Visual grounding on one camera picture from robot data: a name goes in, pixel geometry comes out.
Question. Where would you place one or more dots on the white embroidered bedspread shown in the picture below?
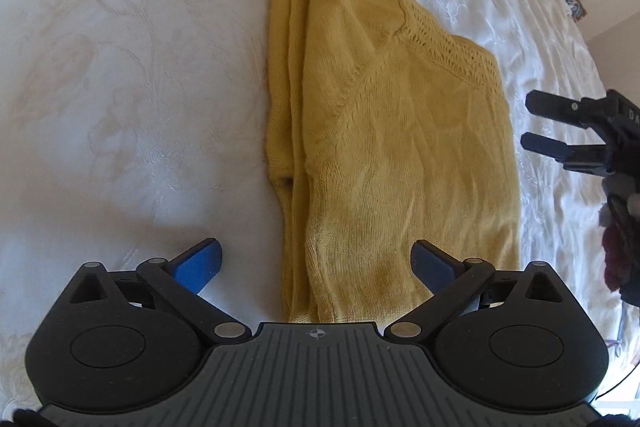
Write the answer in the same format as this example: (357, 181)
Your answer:
(130, 97)

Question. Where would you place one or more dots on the small dark picture frame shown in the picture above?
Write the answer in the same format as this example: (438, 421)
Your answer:
(576, 4)

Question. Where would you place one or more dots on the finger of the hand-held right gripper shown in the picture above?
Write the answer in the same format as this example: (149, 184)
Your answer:
(555, 148)
(560, 107)

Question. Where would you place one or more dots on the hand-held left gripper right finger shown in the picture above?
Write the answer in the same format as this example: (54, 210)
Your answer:
(431, 265)

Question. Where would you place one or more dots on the person's right forearm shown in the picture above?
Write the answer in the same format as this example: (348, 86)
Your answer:
(625, 262)

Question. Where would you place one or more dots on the yellow knit sweater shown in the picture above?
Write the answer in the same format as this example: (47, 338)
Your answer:
(400, 147)

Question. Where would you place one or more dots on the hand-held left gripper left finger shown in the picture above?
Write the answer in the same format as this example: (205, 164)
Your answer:
(199, 262)

